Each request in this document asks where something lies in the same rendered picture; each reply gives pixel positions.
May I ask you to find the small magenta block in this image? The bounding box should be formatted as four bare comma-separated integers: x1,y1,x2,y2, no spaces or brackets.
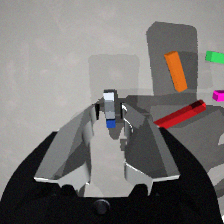
212,90,224,101

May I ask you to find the grey rod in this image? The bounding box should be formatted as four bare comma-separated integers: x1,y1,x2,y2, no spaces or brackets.
104,89,115,119

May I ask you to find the orange rod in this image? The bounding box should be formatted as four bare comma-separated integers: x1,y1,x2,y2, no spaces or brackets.
164,51,187,92

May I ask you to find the green rod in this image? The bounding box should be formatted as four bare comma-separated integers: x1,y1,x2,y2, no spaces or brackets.
205,51,224,64

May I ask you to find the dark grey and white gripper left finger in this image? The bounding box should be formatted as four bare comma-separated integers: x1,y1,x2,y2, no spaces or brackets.
0,103,100,224

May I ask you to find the red rod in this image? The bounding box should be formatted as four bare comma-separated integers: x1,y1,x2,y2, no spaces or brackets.
154,99,206,129

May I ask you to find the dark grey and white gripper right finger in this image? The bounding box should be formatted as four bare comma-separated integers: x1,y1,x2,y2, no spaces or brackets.
120,102,224,224

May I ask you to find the small blue block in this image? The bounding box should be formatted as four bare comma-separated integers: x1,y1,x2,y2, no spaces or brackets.
106,119,116,128

